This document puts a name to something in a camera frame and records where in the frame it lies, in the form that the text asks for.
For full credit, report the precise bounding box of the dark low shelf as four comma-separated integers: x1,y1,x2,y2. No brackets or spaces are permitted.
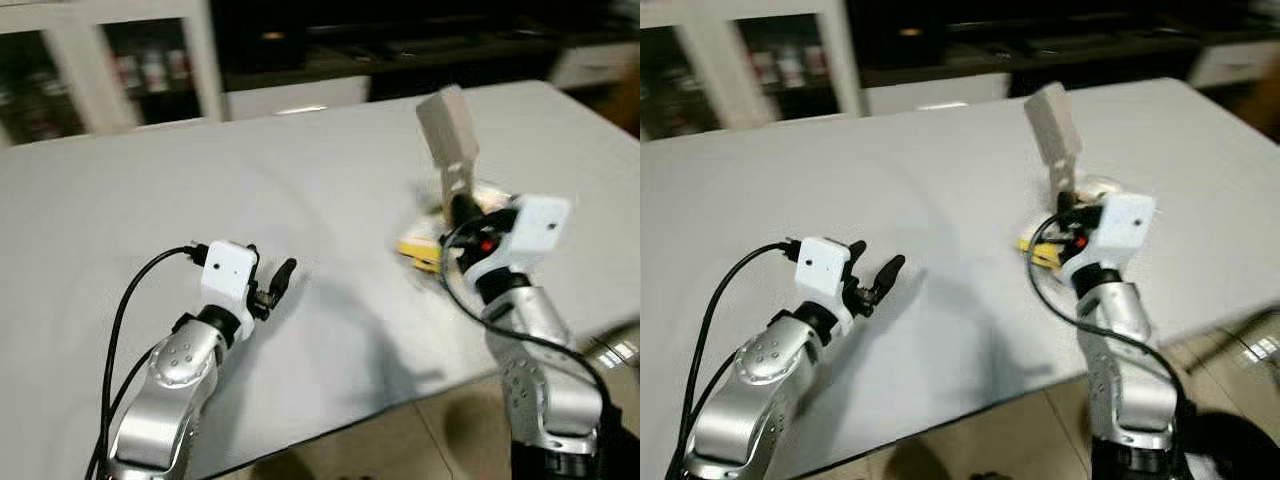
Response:
210,0,641,101
850,0,1280,91

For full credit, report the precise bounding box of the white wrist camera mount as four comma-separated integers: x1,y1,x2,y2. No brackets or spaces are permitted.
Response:
1060,192,1158,291
200,240,261,336
462,195,571,301
797,236,856,336

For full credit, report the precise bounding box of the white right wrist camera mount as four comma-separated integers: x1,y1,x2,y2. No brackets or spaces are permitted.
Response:
462,195,571,301
1060,192,1158,291

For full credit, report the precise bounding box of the beige cardboard piece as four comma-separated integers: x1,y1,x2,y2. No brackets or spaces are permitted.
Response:
415,85,483,201
1023,82,1084,196

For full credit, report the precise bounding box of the clear plastic wrapper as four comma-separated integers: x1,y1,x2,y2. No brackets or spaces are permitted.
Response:
1070,175,1126,201
415,178,521,216

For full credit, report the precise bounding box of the wide white drawer unit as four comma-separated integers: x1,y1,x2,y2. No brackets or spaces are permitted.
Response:
225,75,371,123
862,72,1011,116

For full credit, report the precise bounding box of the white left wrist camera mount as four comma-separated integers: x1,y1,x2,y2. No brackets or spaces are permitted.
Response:
200,240,261,336
797,236,856,336

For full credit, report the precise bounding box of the white glass-door cabinet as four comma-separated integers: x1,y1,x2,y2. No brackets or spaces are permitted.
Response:
0,0,226,149
640,0,863,141

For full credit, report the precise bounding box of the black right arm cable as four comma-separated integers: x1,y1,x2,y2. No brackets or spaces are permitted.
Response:
1025,208,1196,441
438,215,613,421

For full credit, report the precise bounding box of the small white drawer unit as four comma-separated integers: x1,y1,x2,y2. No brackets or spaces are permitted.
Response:
548,40,641,91
1188,40,1280,89

